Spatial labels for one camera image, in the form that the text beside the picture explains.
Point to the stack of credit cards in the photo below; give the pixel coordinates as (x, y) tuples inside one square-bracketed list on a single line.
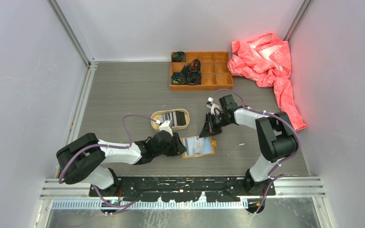
[(177, 117)]

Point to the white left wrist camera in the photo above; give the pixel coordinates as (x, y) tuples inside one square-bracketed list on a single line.
[(166, 127)]

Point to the orange leather card holder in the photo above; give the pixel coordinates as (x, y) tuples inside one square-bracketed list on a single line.
[(209, 147)]

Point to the dark rolled fabric top left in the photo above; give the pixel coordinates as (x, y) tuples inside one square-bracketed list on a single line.
[(178, 56)]

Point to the dark rolled fabric bottom left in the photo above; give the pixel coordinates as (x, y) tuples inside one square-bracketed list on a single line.
[(177, 78)]

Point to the orange wooden compartment tray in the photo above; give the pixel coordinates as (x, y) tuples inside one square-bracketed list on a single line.
[(215, 73)]

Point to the pink crumpled cloth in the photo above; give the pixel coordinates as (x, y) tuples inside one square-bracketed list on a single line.
[(266, 60)]

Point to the dark rolled fabric bottom centre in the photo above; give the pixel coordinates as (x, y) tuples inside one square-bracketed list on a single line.
[(194, 78)]

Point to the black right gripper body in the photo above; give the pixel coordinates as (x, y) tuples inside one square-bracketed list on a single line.
[(218, 121)]

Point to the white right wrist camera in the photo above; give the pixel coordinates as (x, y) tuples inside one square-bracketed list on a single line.
[(214, 108)]

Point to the beige oval card tray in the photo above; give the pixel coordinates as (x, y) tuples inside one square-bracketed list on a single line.
[(155, 125)]

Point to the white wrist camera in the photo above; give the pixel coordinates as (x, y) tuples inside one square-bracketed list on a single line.
[(214, 108), (166, 127)]

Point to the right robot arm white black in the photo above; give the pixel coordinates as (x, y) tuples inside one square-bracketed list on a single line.
[(276, 135)]

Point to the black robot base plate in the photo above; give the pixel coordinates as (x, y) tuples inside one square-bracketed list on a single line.
[(183, 189)]

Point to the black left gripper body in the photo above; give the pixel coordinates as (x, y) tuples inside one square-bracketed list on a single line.
[(172, 148)]

